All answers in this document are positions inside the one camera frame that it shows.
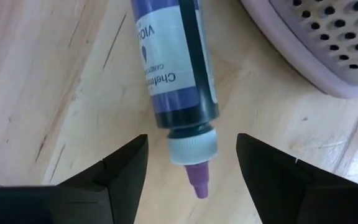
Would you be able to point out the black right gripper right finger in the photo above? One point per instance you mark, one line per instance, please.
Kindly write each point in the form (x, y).
(291, 199)

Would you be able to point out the violet food colouring bottle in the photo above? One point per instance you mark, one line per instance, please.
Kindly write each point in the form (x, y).
(172, 62)

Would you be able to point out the metal box grater pink rim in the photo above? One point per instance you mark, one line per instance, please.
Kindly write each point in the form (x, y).
(322, 37)

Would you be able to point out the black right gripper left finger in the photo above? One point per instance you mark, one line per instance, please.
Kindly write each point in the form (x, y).
(73, 205)

